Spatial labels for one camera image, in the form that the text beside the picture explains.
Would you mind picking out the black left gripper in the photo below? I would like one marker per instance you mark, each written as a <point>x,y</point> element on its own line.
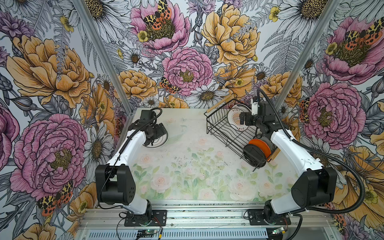
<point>161,131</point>

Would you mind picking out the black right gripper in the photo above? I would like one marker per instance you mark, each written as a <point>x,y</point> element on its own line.
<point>248,116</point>

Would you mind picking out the large white green-lined plate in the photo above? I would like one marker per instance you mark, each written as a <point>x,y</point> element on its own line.
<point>156,136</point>

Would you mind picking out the orange plate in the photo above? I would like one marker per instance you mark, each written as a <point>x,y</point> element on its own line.
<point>263,146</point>

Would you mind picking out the sunburst pattern white plate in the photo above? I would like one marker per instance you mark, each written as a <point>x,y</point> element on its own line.
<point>234,120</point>

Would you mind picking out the black plate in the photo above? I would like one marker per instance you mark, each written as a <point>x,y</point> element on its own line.
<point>254,156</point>

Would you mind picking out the rearmost green red rimmed plate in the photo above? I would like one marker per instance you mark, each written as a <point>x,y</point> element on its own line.
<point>242,107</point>

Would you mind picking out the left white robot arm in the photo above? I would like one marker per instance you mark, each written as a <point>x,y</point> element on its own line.
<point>114,180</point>

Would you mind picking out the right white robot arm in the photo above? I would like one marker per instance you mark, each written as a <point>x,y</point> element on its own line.
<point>315,184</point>

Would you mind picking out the left green circuit board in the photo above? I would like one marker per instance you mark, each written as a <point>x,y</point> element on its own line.
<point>147,233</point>

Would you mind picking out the green circuit board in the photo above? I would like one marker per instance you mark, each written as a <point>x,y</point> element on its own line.
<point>147,233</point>
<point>278,231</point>

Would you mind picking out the right green circuit board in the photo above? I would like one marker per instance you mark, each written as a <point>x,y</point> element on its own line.
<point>278,231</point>

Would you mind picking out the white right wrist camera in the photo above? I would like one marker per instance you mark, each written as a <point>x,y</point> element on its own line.
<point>255,107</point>

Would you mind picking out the black wire dish rack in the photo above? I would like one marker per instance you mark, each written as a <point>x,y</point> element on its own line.
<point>218,126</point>

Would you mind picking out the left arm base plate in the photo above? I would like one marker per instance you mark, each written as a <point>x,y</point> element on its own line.
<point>153,218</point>

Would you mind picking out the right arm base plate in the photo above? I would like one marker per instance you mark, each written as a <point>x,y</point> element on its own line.
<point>260,217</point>

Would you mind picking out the aluminium mounting rail frame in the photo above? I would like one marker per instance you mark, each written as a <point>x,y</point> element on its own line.
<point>181,214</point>

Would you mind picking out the white vented cable duct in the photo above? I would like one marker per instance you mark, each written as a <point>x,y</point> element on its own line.
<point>185,234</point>

